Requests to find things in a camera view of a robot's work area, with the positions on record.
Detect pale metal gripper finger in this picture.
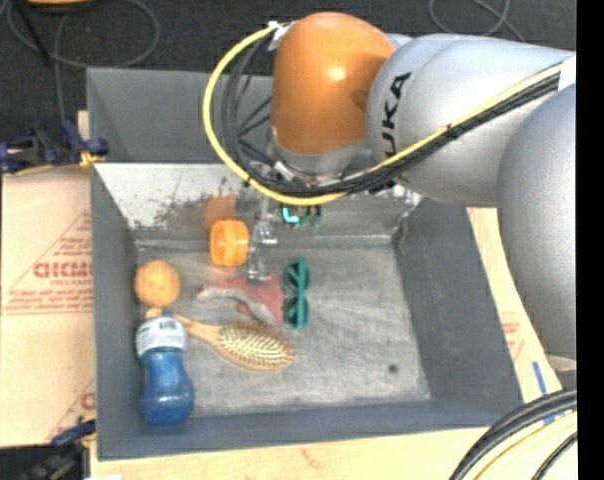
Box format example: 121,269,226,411
253,220,280,250
245,247,274,284

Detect red cloth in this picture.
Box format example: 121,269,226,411
196,274,286,327

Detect orange ribbed cup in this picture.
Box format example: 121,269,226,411
209,219,250,268

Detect green sunglasses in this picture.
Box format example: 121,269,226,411
282,256,312,329

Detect wooden hairbrush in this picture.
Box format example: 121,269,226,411
145,307,296,372

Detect orange ball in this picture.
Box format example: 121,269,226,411
133,260,182,309

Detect grey metal bin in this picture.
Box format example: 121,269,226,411
85,66,526,460

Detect blue plastic bottle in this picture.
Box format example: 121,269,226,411
134,307,196,427

